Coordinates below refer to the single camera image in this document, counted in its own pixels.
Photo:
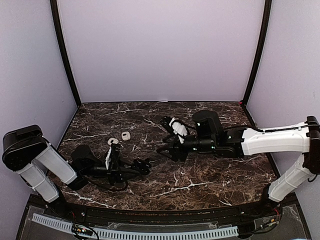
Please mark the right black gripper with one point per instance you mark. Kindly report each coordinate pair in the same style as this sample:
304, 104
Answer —
175, 150

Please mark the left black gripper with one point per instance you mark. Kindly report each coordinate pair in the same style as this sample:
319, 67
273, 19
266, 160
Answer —
118, 175

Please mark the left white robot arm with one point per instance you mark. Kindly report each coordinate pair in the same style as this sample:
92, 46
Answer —
26, 152

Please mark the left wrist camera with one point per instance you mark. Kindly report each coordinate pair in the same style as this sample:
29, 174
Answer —
112, 156

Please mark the left black frame post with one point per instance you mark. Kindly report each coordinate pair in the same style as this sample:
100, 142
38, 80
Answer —
63, 52

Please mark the right black frame post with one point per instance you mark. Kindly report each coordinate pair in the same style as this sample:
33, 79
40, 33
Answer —
259, 51

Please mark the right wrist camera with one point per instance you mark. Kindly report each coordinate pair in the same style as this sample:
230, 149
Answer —
175, 127

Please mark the black front rail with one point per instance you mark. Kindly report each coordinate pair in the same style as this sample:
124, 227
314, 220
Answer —
91, 214

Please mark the white charging case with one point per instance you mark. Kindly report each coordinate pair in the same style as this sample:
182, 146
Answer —
112, 140
126, 136

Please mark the white slotted cable duct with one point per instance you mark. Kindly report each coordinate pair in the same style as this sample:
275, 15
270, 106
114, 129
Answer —
119, 231

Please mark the black charging case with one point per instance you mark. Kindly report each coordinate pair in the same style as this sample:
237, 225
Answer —
142, 166

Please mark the black frame post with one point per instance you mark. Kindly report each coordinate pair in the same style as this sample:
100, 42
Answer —
259, 51
63, 52

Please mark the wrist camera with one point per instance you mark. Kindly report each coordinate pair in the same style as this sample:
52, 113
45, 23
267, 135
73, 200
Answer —
175, 127
112, 156

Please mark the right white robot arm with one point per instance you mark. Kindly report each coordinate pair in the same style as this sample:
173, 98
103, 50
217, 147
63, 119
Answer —
241, 141

